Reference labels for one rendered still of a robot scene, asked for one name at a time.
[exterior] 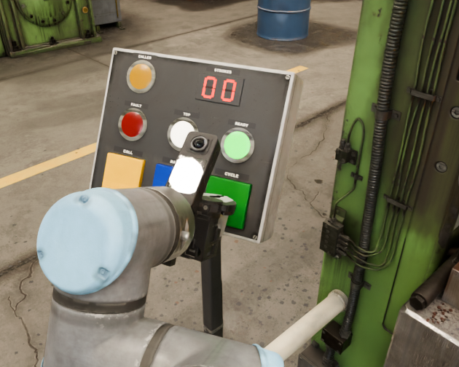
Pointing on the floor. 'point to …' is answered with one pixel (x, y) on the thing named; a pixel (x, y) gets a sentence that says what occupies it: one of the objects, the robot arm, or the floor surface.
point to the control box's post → (212, 291)
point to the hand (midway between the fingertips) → (224, 198)
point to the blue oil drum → (283, 20)
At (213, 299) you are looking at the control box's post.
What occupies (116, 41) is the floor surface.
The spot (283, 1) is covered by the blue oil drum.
